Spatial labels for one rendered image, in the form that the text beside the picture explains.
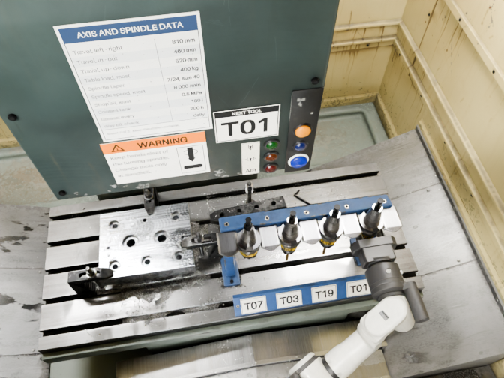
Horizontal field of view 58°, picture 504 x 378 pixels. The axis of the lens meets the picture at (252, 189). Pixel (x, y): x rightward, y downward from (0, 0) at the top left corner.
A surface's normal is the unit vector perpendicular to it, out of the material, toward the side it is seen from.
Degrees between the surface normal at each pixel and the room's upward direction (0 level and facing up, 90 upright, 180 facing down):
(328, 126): 0
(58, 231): 0
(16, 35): 90
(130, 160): 90
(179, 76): 90
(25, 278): 24
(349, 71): 90
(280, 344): 7
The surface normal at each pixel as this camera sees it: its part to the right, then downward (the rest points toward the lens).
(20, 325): 0.40, -0.55
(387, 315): -0.45, -0.42
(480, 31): -0.99, 0.14
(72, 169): 0.16, 0.83
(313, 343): 0.12, -0.56
